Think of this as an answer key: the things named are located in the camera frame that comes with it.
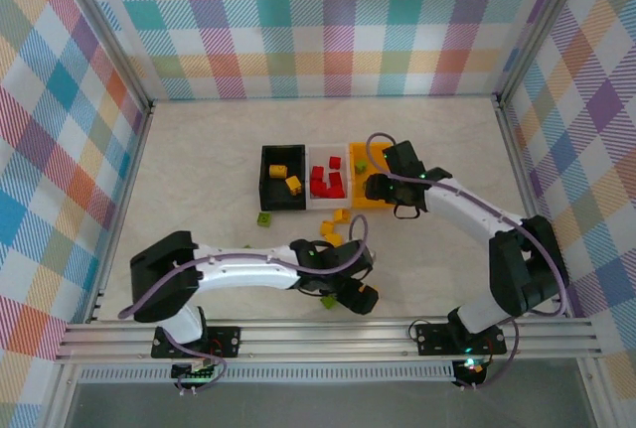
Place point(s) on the yellow lego brick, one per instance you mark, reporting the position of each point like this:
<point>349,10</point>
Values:
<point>277,171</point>
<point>293,185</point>
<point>326,227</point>
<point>340,215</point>
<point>367,290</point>
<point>333,238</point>

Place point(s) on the green lego plate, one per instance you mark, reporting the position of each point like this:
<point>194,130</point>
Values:
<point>328,302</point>

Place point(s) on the red lego brick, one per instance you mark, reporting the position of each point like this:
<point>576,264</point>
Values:
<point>338,192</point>
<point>318,172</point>
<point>336,179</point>
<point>318,189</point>
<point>334,162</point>

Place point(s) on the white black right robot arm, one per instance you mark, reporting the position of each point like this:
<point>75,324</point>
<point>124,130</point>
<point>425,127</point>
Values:
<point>472,209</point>

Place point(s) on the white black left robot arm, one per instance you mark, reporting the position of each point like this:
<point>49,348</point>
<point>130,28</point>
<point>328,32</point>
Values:
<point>238,269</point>

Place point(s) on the yellow plastic bin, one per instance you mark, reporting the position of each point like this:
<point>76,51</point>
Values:
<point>360,199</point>

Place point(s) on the clear plastic bin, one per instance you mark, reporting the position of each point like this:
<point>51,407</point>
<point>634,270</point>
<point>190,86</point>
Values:
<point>320,152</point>

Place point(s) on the black plastic bin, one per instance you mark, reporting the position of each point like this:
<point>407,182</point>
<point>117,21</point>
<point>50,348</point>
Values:
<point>278,199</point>

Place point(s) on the right controller board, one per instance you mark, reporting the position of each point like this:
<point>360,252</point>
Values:
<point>469,367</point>

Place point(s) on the controller board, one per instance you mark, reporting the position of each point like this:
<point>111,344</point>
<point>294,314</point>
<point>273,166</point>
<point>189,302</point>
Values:
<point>196,373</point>
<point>469,367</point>

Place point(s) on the left controller board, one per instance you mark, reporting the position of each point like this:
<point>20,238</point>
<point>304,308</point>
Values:
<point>196,373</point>

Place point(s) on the aluminium mounting rail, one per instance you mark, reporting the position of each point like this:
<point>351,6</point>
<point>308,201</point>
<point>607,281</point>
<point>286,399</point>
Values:
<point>323,338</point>

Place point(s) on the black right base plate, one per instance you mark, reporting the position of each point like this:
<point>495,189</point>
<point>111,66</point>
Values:
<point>434,338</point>

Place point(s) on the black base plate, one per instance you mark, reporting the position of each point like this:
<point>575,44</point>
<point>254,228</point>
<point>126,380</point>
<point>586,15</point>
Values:
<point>223,341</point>
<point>434,338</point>

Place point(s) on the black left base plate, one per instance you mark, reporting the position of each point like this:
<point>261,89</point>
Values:
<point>223,341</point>

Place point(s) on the aluminium right side rail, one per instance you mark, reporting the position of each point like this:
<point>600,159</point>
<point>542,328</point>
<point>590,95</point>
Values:
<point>524,175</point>

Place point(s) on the aluminium left side rail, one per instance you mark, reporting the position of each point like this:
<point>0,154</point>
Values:
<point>125,199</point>

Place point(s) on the aluminium right corner post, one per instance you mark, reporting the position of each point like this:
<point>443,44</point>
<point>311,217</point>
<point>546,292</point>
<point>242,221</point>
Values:
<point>541,31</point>

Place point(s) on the aluminium corner post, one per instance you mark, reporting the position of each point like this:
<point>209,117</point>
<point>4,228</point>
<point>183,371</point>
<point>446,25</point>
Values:
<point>541,31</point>
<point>107,36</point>

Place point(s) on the aluminium left corner post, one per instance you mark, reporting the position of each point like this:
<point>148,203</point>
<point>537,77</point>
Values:
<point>107,36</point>

